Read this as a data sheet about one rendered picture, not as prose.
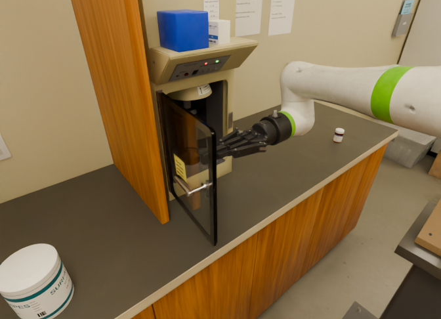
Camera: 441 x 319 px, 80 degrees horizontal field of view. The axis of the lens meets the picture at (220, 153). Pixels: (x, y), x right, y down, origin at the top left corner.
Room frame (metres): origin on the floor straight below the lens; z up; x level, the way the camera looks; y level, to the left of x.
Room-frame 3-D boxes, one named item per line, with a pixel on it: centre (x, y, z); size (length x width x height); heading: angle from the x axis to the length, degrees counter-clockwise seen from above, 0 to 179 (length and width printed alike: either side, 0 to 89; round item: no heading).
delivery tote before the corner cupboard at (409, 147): (2.62, -2.01, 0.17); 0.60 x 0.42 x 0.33; 36
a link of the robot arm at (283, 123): (0.73, -0.16, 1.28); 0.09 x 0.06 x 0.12; 39
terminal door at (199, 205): (0.64, 0.10, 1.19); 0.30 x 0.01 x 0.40; 33
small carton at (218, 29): (0.86, 0.01, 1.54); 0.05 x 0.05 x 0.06; 46
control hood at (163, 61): (0.83, 0.04, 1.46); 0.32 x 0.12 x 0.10; 128
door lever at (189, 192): (0.57, 0.08, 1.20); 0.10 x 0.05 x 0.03; 33
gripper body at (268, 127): (0.69, -0.11, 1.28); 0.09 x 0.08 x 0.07; 129
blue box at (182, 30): (0.78, 0.10, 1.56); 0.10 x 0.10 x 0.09; 38
